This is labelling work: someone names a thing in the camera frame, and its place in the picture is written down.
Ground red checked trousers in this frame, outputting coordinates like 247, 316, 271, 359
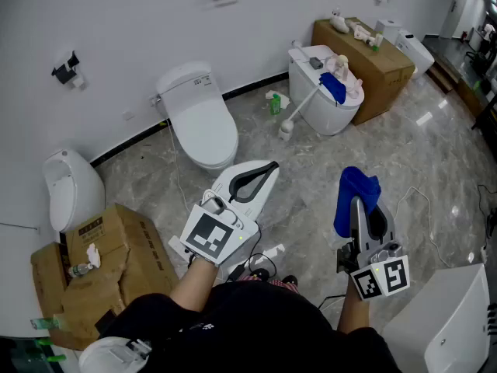
240, 276, 300, 293

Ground white power strip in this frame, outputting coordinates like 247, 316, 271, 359
169, 235, 195, 256

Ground pale pink cloth strap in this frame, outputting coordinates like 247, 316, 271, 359
324, 54, 364, 100

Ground person's right forearm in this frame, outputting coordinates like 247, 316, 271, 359
336, 285, 376, 336

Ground white floor cable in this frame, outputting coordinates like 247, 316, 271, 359
394, 186, 451, 267

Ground white spray gun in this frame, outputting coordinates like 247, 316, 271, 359
347, 19, 384, 48

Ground white cabinet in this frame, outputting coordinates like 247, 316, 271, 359
382, 263, 491, 373

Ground black paper holder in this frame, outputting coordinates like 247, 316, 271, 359
51, 50, 87, 89

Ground wooden step platform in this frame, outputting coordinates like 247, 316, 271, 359
426, 60, 455, 92

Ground white plastic brush tool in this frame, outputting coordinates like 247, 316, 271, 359
291, 40, 314, 62

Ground person's left forearm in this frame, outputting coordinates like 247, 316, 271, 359
169, 256, 221, 312

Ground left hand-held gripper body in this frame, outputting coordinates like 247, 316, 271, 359
180, 192, 259, 267

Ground black cable with adapter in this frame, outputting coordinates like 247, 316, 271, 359
227, 253, 277, 283

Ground white smart toilet dark button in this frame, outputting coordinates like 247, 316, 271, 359
394, 29, 435, 80

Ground white labelled tube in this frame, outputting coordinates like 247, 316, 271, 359
285, 76, 324, 126

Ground white toilet with labelled lid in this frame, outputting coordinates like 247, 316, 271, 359
156, 61, 239, 176

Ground blue microfibre cloth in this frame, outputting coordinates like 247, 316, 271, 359
318, 71, 347, 105
333, 166, 382, 239

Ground clear green bottle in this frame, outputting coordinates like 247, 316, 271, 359
30, 315, 66, 332

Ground person's black shirt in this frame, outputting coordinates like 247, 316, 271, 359
95, 280, 401, 373

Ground white waist pack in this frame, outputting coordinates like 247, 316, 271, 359
78, 336, 152, 373

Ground clear water bottle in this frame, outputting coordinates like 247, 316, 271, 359
68, 262, 94, 278

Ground large brown cardboard box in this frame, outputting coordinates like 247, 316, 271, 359
311, 17, 415, 126

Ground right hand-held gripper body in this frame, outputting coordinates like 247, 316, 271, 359
336, 241, 411, 302

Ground crumpled white tissue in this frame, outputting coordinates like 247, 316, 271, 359
265, 89, 291, 111

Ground white toilet with hinged lid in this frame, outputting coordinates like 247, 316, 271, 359
287, 44, 365, 136

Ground crumpled brown cardboard box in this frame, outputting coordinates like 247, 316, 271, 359
30, 203, 179, 351

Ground white plush toy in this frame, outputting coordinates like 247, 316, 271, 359
329, 9, 350, 34

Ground pink bottle cream cap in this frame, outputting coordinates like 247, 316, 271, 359
333, 54, 349, 81

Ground white tissue wad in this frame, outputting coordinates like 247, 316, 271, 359
85, 242, 102, 268

